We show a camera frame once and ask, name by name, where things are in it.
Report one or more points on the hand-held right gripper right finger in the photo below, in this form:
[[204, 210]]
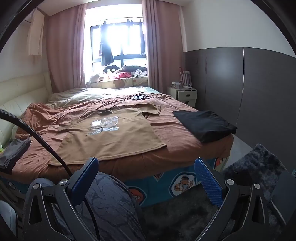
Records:
[[208, 183]]

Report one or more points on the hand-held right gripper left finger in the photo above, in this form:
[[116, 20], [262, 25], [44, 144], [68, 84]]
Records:
[[85, 179]]

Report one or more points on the brown printed t-shirt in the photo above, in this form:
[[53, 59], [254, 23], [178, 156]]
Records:
[[111, 141]]

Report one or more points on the black folded clothes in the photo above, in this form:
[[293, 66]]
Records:
[[205, 125]]

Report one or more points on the pile of loose clothes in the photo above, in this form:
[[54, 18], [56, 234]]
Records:
[[124, 74]]

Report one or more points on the person's leg in grey pants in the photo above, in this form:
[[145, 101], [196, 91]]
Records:
[[111, 204]]

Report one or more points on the dark shaggy rug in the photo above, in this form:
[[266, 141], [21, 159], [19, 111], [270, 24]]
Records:
[[180, 215]]

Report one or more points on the rust-brown blanket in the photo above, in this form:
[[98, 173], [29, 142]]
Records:
[[180, 139]]

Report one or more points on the grey folded cloth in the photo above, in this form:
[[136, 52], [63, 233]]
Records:
[[13, 150]]

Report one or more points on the beige quilt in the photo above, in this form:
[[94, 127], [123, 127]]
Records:
[[81, 95]]

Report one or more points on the white nightstand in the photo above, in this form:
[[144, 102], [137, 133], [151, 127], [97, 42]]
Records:
[[185, 95]]

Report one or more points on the white plush toy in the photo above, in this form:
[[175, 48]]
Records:
[[93, 78]]

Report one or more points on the grey wardrobe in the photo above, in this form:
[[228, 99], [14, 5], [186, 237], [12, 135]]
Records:
[[254, 92]]

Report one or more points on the clear plastic container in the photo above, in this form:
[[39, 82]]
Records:
[[177, 84]]

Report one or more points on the striped paper bag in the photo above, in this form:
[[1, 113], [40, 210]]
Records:
[[186, 78]]

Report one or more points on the cream padded bed headboard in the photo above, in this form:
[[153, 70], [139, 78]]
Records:
[[20, 92]]

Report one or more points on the red umbrella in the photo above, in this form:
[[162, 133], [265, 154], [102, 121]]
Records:
[[180, 73]]

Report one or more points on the black plush toy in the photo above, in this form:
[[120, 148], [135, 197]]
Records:
[[111, 69]]

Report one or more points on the dark hanging garment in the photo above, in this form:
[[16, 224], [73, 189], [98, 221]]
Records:
[[106, 55], [143, 41]]

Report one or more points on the pink curtain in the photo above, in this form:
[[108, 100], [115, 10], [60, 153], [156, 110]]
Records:
[[64, 51], [161, 46]]

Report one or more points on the window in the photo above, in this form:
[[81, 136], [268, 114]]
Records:
[[129, 41]]

